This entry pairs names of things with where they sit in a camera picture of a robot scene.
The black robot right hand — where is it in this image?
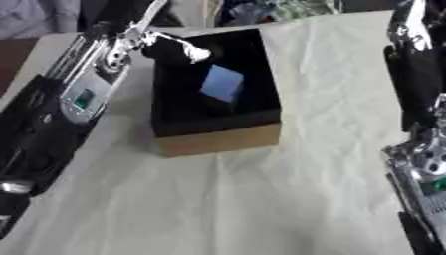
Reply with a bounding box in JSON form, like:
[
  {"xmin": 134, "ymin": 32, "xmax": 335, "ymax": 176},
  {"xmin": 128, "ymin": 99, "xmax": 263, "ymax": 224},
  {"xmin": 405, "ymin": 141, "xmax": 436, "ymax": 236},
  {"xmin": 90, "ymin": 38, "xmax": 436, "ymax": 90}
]
[{"xmin": 381, "ymin": 0, "xmax": 446, "ymax": 133}]

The grey fabric bundle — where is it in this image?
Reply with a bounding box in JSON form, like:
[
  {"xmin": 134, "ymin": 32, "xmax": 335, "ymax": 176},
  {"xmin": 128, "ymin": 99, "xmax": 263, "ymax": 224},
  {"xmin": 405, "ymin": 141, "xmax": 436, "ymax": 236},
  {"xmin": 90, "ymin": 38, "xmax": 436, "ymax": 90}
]
[{"xmin": 0, "ymin": 0, "xmax": 83, "ymax": 41}]

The dark patterned bag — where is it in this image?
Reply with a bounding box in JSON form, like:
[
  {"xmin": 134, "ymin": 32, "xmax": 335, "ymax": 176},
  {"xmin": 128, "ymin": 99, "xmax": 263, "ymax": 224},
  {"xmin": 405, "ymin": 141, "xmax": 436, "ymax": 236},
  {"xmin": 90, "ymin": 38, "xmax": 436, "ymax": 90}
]
[{"xmin": 214, "ymin": 0, "xmax": 345, "ymax": 27}]

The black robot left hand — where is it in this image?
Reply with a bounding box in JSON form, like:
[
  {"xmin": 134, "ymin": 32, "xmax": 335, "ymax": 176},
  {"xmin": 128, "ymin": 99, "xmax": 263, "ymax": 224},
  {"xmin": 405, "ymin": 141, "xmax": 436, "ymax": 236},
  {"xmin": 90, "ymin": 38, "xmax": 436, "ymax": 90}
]
[{"xmin": 77, "ymin": 0, "xmax": 215, "ymax": 65}]

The cardboard box with black inside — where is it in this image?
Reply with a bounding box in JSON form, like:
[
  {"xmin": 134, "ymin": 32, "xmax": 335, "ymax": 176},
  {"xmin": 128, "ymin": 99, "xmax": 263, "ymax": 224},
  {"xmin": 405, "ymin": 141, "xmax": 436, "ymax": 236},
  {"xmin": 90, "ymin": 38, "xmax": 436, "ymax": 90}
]
[{"xmin": 147, "ymin": 27, "xmax": 285, "ymax": 159}]

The blue block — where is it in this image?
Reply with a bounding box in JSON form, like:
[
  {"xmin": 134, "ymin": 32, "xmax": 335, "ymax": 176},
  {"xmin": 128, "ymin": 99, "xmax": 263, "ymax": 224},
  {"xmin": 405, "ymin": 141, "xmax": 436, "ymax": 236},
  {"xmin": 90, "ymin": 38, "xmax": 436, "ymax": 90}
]
[{"xmin": 198, "ymin": 64, "xmax": 246, "ymax": 104}]

